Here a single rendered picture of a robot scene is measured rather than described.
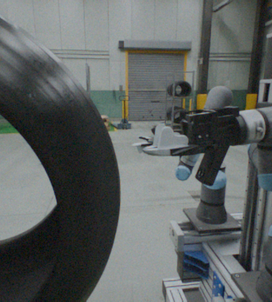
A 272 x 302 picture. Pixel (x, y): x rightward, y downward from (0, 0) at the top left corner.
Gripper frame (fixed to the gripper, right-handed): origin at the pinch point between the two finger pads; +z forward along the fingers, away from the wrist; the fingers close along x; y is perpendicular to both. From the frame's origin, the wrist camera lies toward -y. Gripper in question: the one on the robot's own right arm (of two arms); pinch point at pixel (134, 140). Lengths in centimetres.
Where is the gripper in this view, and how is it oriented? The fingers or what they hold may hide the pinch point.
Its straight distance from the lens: 143.5
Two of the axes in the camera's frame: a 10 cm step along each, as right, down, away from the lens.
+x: 3.0, -3.4, 8.9
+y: 0.4, 9.4, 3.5
